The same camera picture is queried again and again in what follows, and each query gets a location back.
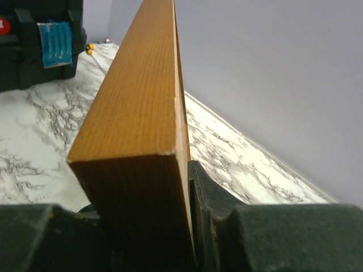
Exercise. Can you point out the wooden picture frame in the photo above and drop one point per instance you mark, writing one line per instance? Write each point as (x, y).
(131, 153)

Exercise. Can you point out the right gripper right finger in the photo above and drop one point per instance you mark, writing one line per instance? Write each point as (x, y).
(230, 235)

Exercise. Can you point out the black toolbox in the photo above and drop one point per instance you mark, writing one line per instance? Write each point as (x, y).
(40, 42)

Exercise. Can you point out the yellow handled tool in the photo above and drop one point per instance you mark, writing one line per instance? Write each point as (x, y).
(89, 49)

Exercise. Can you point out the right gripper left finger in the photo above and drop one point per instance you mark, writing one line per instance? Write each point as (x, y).
(47, 237)

